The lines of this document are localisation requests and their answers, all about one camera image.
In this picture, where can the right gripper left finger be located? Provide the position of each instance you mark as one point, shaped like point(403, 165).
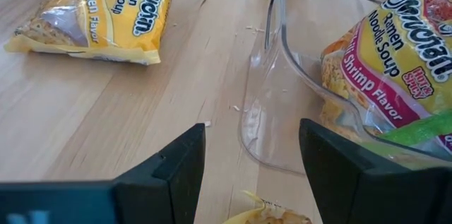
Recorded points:
point(169, 188)

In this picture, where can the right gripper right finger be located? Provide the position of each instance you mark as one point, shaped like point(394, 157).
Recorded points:
point(353, 181)

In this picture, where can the yellow Maruchan chicken ramen packet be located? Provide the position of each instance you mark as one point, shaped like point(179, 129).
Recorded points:
point(272, 217)
point(106, 15)

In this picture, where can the Maruchan chili shrimp ramen packet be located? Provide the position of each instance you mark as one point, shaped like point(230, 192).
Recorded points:
point(395, 61)
point(439, 5)

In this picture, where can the clear plastic bin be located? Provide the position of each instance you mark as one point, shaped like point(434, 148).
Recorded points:
point(275, 111)

